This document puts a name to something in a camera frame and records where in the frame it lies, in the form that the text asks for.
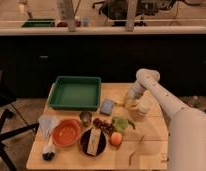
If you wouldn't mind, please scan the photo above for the yellow banana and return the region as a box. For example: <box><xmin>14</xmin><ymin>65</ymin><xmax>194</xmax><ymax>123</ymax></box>
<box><xmin>115</xmin><ymin>101</ymin><xmax>126</xmax><ymax>107</ymax></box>

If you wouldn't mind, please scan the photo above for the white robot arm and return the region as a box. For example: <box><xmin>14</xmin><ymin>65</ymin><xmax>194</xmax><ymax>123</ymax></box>
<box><xmin>126</xmin><ymin>68</ymin><xmax>206</xmax><ymax>171</ymax></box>

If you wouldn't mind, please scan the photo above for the white plastic cup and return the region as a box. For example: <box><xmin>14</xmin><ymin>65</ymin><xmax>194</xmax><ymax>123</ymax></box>
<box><xmin>138</xmin><ymin>98</ymin><xmax>152</xmax><ymax>115</ymax></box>

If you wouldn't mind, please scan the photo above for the small metal cup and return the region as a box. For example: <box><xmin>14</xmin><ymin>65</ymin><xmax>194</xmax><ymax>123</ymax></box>
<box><xmin>79</xmin><ymin>111</ymin><xmax>92</xmax><ymax>127</ymax></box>

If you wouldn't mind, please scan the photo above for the dark green pepper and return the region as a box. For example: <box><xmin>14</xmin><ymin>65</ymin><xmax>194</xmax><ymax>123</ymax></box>
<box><xmin>127</xmin><ymin>119</ymin><xmax>136</xmax><ymax>130</ymax></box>

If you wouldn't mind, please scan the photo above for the blue sponge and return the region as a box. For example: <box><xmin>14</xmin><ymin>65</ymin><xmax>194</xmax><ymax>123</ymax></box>
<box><xmin>100</xmin><ymin>99</ymin><xmax>115</xmax><ymax>115</ymax></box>

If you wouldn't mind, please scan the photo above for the green lettuce leaf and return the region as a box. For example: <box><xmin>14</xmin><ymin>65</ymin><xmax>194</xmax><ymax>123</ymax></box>
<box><xmin>112</xmin><ymin>117</ymin><xmax>129</xmax><ymax>134</ymax></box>

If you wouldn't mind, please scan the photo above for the dark grape bunch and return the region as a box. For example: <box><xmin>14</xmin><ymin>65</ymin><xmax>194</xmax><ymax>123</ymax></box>
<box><xmin>93</xmin><ymin>118</ymin><xmax>114</xmax><ymax>135</ymax></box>

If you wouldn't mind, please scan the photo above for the orange peach fruit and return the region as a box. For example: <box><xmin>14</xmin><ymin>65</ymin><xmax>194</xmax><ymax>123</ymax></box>
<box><xmin>110</xmin><ymin>132</ymin><xmax>123</xmax><ymax>146</ymax></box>

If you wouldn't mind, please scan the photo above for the green plastic tray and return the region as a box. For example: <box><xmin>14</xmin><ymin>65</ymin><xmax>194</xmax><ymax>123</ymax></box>
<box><xmin>48</xmin><ymin>76</ymin><xmax>101</xmax><ymax>111</ymax></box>

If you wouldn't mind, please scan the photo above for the dark round plate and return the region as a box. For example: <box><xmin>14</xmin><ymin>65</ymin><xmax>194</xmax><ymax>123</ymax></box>
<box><xmin>80</xmin><ymin>128</ymin><xmax>106</xmax><ymax>157</ymax></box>

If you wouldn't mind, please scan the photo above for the white rectangular block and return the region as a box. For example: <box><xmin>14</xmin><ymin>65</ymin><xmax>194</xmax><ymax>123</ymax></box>
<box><xmin>87</xmin><ymin>128</ymin><xmax>101</xmax><ymax>156</ymax></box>

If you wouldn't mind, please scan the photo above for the orange bowl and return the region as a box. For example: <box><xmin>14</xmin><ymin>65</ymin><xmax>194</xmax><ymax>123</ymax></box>
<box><xmin>52</xmin><ymin>119</ymin><xmax>81</xmax><ymax>147</ymax></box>

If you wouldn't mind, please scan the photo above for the dark background office chair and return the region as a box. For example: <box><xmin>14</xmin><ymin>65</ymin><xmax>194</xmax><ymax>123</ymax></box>
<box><xmin>92</xmin><ymin>0</ymin><xmax>159</xmax><ymax>26</ymax></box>

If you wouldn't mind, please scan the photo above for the dark-headed white brush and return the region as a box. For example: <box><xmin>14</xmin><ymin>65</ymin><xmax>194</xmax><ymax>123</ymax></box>
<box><xmin>42</xmin><ymin>139</ymin><xmax>55</xmax><ymax>161</ymax></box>

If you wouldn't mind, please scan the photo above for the green background tray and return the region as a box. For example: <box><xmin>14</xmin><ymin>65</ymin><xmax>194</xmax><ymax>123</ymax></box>
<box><xmin>21</xmin><ymin>19</ymin><xmax>55</xmax><ymax>28</ymax></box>

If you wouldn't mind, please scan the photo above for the black office chair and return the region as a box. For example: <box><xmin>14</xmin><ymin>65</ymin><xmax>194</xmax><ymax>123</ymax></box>
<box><xmin>0</xmin><ymin>64</ymin><xmax>40</xmax><ymax>171</ymax></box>

